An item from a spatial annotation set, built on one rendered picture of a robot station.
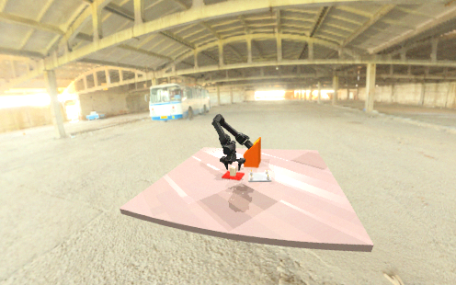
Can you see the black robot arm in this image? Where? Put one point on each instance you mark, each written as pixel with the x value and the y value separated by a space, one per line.
pixel 228 146

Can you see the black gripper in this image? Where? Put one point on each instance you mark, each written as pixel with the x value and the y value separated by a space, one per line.
pixel 240 161

